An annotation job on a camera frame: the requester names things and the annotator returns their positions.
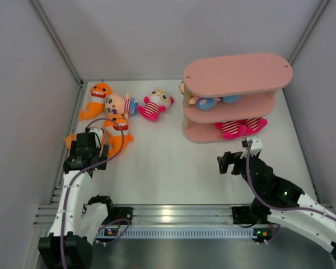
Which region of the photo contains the doll plush striped shirt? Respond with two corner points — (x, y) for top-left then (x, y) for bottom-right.
(104, 93), (138, 119)

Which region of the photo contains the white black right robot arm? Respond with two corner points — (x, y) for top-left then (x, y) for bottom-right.
(217, 152), (336, 261)

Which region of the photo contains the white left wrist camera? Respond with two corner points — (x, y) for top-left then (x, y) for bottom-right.
(85, 127), (104, 147)

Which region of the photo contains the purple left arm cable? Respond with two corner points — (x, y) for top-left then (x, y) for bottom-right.
(60, 117), (125, 269)

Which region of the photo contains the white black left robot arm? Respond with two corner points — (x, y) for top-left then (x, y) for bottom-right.
(38, 128), (115, 268)

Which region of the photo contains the white slotted cable duct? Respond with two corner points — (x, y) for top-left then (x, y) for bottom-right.
(96, 226), (270, 240)

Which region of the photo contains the pink three-tier shelf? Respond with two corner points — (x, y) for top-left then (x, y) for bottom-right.
(180, 52), (293, 143)

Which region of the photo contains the white pink glasses plush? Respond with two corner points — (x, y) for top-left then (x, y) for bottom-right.
(137, 89), (175, 122)

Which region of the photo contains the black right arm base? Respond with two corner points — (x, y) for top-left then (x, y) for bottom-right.
(231, 206), (269, 228)

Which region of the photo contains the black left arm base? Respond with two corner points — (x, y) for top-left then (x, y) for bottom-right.
(112, 206), (133, 224)

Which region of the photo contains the pink striped plush on shelf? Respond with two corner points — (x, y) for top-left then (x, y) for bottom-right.
(214, 120), (246, 140)

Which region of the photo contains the orange shark plush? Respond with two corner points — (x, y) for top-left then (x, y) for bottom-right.
(79, 82), (112, 121)
(64, 114), (134, 163)

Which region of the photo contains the blue doll plush on shelf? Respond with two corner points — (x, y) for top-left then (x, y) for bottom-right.
(189, 95), (241, 110)

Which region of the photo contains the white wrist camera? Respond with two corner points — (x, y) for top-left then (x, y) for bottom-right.
(240, 136), (263, 159)
(85, 127), (104, 147)

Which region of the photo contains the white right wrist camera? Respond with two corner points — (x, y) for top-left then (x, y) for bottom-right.
(240, 136), (263, 159)

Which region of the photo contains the aluminium mounting rail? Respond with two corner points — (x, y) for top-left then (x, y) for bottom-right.
(34, 203), (248, 227)

